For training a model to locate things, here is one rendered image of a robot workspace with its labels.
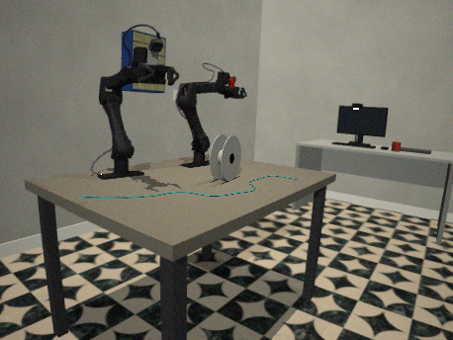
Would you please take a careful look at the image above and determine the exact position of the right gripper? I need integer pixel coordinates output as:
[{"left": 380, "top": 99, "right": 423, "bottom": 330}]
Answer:
[{"left": 136, "top": 46, "right": 179, "bottom": 86}]

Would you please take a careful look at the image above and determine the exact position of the grey cable reel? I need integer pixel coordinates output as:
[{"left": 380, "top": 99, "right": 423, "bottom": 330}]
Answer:
[{"left": 210, "top": 134, "right": 241, "bottom": 181}]

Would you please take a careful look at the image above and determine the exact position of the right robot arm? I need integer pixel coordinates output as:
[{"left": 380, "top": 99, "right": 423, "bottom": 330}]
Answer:
[{"left": 98, "top": 39, "right": 164, "bottom": 180}]

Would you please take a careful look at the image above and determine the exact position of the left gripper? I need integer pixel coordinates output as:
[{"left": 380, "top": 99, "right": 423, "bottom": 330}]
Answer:
[{"left": 225, "top": 77, "right": 247, "bottom": 99}]

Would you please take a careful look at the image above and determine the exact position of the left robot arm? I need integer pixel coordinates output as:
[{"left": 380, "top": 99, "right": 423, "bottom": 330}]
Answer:
[{"left": 176, "top": 72, "right": 229, "bottom": 168}]

